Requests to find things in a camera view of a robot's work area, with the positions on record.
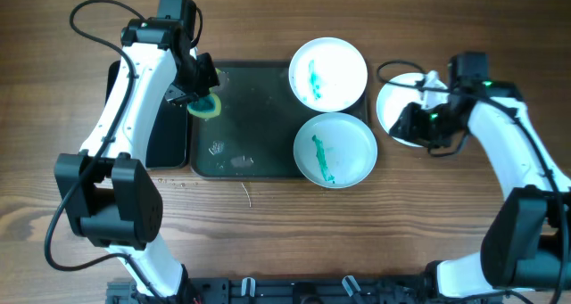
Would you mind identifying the yellow green sponge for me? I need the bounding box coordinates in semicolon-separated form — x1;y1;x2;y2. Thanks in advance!
186;83;222;119

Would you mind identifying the white plate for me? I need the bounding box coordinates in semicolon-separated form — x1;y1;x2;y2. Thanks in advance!
376;72;426;133
293;112;378;189
288;37;368;112

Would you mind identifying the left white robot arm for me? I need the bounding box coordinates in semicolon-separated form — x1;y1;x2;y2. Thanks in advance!
54;18;219;303

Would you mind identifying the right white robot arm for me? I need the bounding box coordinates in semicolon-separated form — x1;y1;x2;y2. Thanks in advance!
378;70;570;302

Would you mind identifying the small black tray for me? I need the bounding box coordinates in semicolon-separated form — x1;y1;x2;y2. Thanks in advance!
103;62;187;169

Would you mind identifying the large dark green tray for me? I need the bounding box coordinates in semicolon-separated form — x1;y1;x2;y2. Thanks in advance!
190;60;369;180

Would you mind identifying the white plate top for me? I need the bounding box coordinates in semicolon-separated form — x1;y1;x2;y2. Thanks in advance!
288;37;368;112

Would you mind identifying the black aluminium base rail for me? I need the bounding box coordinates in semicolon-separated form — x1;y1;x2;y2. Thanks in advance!
105;272;447;304

